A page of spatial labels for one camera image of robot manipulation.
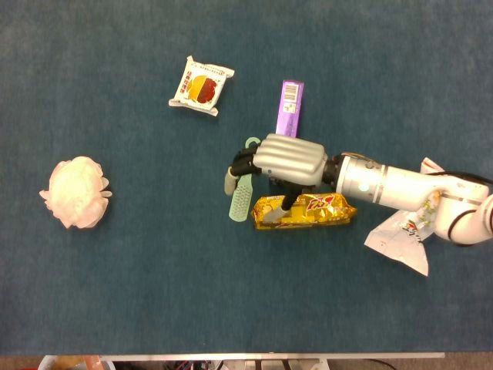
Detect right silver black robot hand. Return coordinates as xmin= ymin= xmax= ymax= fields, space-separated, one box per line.
xmin=224 ymin=133 xmax=329 ymax=214

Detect purple toothpaste box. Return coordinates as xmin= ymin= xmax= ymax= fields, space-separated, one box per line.
xmin=275 ymin=79 xmax=307 ymax=138

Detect gold foil snack pack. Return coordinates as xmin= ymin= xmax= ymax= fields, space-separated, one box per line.
xmin=250 ymin=192 xmax=358 ymax=231

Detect light green brush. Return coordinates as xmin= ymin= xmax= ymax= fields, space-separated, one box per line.
xmin=229 ymin=135 xmax=260 ymax=224

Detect small white pastry packet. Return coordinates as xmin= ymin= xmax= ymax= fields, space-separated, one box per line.
xmin=168 ymin=55 xmax=236 ymax=116

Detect white and red snack bag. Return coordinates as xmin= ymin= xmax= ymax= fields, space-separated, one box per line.
xmin=364 ymin=156 xmax=448 ymax=278

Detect white bath loofah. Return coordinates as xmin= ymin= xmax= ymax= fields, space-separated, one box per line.
xmin=39 ymin=156 xmax=113 ymax=230

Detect teal table cloth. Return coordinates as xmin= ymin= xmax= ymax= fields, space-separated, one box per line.
xmin=0 ymin=0 xmax=493 ymax=355

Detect white bucket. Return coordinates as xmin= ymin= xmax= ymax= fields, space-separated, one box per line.
xmin=37 ymin=354 xmax=103 ymax=370

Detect white table frame rail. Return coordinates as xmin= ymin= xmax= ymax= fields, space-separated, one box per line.
xmin=100 ymin=351 xmax=446 ymax=370

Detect tangled red black cables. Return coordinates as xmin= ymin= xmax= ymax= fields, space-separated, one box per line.
xmin=161 ymin=360 xmax=216 ymax=370

